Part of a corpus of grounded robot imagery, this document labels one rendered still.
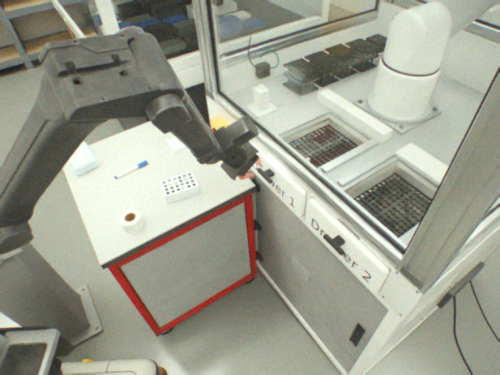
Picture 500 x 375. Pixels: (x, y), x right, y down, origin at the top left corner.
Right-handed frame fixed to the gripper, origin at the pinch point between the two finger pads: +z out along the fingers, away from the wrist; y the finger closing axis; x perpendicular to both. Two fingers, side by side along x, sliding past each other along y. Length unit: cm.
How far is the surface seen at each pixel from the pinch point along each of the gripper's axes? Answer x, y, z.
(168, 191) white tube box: 25.1, -27.6, 2.8
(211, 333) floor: 4, -80, 63
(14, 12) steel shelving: 369, -62, 9
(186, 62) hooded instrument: 83, 10, 15
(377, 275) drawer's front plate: -41.5, 1.7, 11.0
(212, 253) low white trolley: 14, -41, 33
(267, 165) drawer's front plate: 5.6, 2.3, 10.4
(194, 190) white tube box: 21.6, -21.9, 8.7
